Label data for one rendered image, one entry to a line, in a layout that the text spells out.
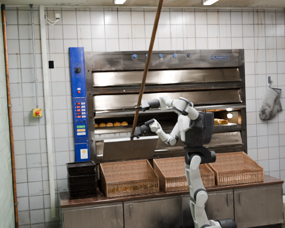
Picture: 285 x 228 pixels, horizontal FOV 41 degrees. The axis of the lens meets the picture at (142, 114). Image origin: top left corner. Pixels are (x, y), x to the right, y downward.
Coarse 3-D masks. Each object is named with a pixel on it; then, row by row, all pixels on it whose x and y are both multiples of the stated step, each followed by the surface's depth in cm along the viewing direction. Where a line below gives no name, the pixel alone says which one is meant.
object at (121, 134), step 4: (236, 124) 464; (240, 124) 463; (216, 128) 456; (220, 128) 457; (224, 128) 458; (120, 132) 434; (124, 132) 432; (128, 132) 430; (152, 132) 437; (164, 132) 440; (168, 132) 442; (96, 136) 422; (100, 136) 423; (104, 136) 424; (108, 136) 425; (112, 136) 426; (116, 136) 427
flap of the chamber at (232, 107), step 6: (198, 108) 434; (204, 108) 435; (210, 108) 437; (216, 108) 439; (222, 108) 440; (228, 108) 442; (234, 108) 447; (240, 108) 452; (96, 114) 406; (102, 114) 408; (108, 114) 409; (114, 114) 411; (120, 114) 413; (126, 114) 418; (132, 114) 422; (138, 114) 427; (144, 114) 432; (150, 114) 436; (156, 114) 441
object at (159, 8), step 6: (162, 0) 246; (156, 12) 254; (156, 18) 257; (156, 24) 261; (156, 30) 266; (150, 42) 275; (150, 48) 279; (150, 54) 283; (144, 72) 299; (144, 78) 304; (144, 84) 310; (138, 102) 328; (132, 132) 364
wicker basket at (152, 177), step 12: (108, 168) 424; (120, 168) 427; (132, 168) 429; (144, 168) 433; (108, 180) 421; (120, 180) 424; (132, 180) 385; (144, 180) 388; (156, 180) 391; (108, 192) 397; (120, 192) 383; (132, 192) 386; (144, 192) 389; (156, 192) 392
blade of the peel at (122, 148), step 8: (152, 136) 380; (104, 144) 371; (112, 144) 373; (120, 144) 376; (128, 144) 379; (136, 144) 382; (144, 144) 385; (152, 144) 388; (104, 152) 383; (112, 152) 386; (120, 152) 389; (128, 152) 392; (136, 152) 395; (144, 152) 398; (152, 152) 401; (104, 160) 395
